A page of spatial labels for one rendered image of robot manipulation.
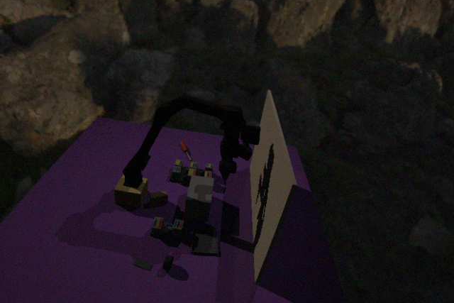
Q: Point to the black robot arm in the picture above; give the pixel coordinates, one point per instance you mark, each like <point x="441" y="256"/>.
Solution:
<point x="233" y="124"/>

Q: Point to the tan flat panel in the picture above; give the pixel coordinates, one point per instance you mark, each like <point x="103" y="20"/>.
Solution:
<point x="273" y="185"/>

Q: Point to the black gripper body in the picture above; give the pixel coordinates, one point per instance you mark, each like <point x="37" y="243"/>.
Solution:
<point x="228" y="150"/>

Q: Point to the orange-handled screwdriver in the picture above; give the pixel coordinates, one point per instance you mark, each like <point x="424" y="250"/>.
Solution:
<point x="184" y="148"/>

